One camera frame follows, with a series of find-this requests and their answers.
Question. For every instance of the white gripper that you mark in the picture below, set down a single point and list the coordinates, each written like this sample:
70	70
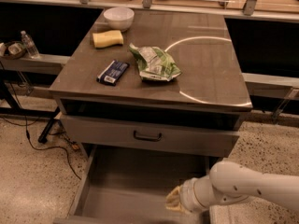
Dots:
188	195

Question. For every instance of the grey drawer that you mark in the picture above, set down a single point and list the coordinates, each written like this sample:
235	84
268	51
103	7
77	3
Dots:
128	186
159	137

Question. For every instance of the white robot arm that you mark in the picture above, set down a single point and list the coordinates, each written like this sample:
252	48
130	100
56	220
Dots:
231	183

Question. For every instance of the grey top drawer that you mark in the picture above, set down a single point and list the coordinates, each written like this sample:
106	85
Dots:
159	137

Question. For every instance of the grey drawer cabinet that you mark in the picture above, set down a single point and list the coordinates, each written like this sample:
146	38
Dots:
209	94

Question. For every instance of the green chip bag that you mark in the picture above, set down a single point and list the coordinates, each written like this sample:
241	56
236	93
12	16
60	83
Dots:
154	64

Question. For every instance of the blue snack packet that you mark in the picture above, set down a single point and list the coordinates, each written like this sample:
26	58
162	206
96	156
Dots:
112	74

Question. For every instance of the yellow sponge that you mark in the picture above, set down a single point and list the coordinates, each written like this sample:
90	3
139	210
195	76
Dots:
107	39

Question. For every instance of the white bowl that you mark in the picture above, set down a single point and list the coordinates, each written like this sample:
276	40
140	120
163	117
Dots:
119	18

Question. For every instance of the clear plastic water bottle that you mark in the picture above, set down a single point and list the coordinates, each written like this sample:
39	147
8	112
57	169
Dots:
30	45

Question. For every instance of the dark bowl with items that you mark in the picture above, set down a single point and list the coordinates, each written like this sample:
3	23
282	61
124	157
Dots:
12	50

